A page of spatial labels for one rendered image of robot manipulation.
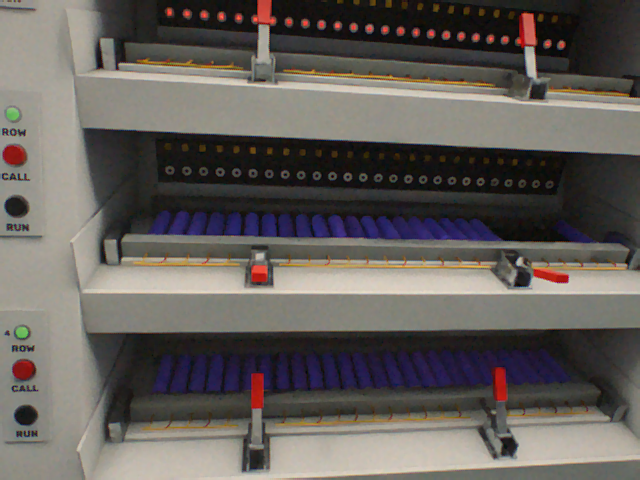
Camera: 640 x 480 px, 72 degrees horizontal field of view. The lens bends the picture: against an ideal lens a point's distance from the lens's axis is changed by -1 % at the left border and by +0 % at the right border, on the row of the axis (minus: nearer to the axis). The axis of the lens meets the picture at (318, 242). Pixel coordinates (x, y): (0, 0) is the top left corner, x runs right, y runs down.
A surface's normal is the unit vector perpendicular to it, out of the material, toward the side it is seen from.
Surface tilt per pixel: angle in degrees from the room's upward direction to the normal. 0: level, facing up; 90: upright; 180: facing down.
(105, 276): 19
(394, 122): 109
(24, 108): 90
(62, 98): 90
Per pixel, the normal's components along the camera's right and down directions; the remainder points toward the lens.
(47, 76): 0.13, 0.11
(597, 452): 0.07, -0.90
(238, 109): 0.11, 0.44
